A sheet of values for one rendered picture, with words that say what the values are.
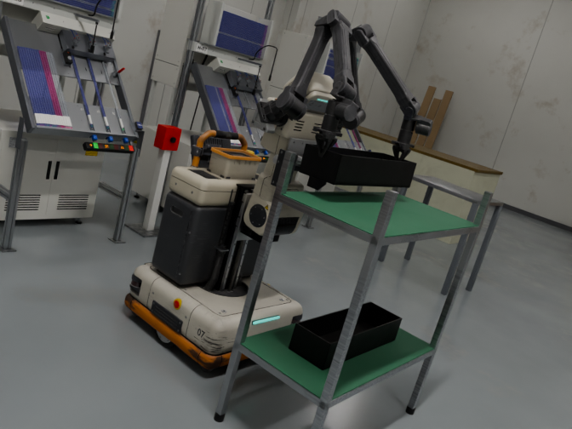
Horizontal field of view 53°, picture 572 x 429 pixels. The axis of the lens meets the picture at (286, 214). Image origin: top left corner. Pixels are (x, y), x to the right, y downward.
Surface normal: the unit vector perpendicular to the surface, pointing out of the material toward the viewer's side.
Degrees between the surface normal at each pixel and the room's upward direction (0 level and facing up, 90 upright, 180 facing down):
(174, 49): 90
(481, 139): 90
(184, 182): 90
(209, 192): 90
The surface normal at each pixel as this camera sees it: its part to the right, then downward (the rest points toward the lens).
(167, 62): -0.62, 0.03
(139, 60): 0.74, 0.35
